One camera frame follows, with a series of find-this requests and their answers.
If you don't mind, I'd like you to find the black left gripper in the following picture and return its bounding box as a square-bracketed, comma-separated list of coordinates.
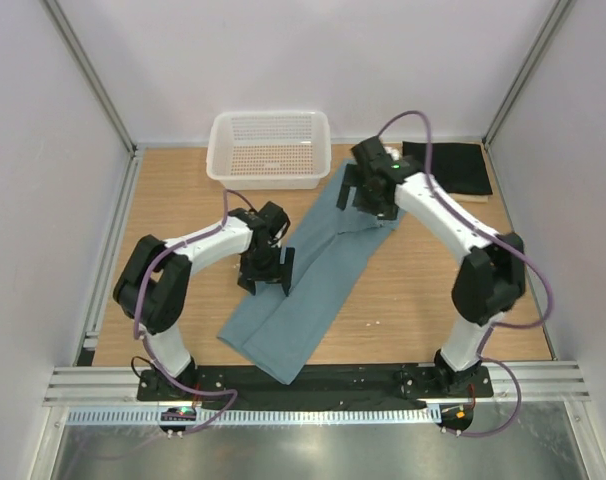
[240, 243, 294, 295]

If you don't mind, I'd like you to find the teal blue t-shirt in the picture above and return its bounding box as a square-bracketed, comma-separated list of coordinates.
[217, 160, 399, 385]

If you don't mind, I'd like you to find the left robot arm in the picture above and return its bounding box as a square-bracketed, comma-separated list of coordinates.
[113, 202, 295, 400]

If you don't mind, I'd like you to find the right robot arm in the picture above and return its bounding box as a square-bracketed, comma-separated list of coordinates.
[337, 137, 525, 396]

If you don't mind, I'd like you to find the folded black t-shirt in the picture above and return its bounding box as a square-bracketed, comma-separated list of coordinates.
[430, 143, 493, 196]

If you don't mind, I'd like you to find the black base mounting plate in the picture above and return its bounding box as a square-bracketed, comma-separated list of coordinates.
[135, 363, 494, 407]

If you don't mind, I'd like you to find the white perforated plastic basket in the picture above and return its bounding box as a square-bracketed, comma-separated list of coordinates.
[206, 110, 332, 190]

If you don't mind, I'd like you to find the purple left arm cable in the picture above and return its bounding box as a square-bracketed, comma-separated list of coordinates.
[132, 188, 257, 436]

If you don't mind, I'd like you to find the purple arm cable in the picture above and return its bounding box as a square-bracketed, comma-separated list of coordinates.
[377, 110, 556, 440]
[132, 188, 257, 436]

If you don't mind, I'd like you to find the slotted grey cable duct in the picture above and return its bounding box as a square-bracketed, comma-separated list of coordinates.
[66, 404, 441, 428]

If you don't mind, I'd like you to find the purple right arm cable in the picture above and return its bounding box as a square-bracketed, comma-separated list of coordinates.
[377, 110, 556, 440]

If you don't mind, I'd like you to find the aluminium front frame rail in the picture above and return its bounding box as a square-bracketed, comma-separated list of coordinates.
[43, 361, 590, 406]

